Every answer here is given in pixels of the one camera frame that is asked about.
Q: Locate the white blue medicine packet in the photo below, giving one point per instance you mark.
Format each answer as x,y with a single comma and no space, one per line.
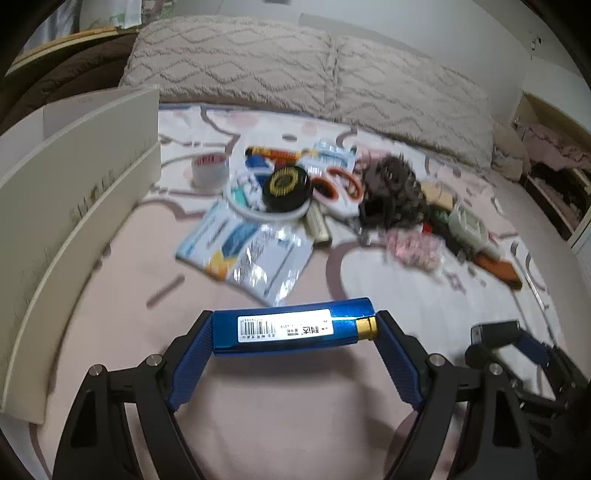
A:
217,235

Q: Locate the small wooden block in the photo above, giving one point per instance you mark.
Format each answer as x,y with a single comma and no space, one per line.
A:
438,194

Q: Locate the beige textured pillow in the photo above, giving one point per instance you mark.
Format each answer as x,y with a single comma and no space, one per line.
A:
406,97
221,64

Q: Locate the beige plush toy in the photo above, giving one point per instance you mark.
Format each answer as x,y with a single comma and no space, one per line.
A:
510,150

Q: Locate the brown hair claw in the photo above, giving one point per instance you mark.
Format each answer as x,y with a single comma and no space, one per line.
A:
392,191

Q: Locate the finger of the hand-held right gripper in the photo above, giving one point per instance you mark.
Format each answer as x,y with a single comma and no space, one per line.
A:
531,348

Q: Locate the brown leather case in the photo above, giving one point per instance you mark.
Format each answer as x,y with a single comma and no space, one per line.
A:
498,271

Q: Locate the white cardboard storage box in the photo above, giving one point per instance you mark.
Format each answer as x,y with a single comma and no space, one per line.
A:
55,184

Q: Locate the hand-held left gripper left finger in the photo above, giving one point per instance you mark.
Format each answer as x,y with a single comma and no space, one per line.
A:
189,364

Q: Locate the pink floral pouch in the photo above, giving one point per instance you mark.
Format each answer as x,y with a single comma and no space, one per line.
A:
413,251

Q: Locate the clear tape roll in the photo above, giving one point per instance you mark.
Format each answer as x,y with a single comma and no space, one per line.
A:
210,173

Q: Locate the white box lid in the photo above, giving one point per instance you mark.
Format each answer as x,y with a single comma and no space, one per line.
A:
76,258

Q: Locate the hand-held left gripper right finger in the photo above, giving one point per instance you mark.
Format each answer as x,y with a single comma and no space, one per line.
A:
399,360

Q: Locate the black round tin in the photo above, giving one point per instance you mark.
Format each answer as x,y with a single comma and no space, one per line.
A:
286,187

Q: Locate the blue lighter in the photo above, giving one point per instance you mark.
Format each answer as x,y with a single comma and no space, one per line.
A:
255,161

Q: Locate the wooden headboard shelf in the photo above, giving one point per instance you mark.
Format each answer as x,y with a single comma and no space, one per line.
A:
60,46

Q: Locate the light blue plastic packet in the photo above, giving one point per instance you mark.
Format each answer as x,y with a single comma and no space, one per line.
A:
330,157

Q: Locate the yellow red candy bar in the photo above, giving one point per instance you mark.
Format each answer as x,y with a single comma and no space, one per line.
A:
272,153

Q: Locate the pink clothing pile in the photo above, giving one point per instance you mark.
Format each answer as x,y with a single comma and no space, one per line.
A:
554,145

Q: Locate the folded brown blanket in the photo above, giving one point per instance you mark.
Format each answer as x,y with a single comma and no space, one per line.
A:
69,69

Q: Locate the pink hair claw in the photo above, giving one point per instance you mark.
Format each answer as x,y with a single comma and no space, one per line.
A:
371,156

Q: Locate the pale green white device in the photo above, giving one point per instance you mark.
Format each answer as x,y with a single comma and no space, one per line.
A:
468,227

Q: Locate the cartoon printed bedsheet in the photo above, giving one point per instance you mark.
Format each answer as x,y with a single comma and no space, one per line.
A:
295,415

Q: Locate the silver foil packet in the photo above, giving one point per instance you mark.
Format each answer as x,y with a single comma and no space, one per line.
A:
277,263

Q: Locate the blue metallic box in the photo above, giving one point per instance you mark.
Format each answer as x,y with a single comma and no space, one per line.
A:
346,318

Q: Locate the white bedside cabinet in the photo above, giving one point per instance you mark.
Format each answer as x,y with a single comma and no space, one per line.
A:
545,78

